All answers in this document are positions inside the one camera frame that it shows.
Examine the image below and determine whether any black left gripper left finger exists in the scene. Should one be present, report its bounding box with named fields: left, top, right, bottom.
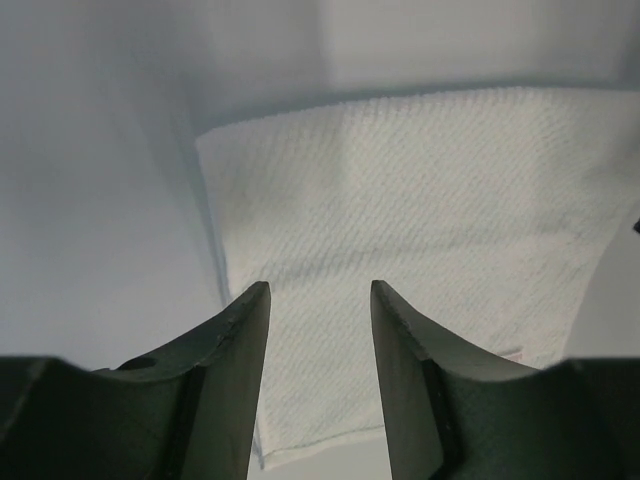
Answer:
left=1, top=282, right=271, bottom=479

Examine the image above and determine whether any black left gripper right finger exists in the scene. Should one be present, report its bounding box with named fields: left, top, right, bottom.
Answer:
left=370, top=280, right=639, bottom=479

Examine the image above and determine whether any light blue towel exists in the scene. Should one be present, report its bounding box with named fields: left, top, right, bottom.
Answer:
left=198, top=88, right=639, bottom=469

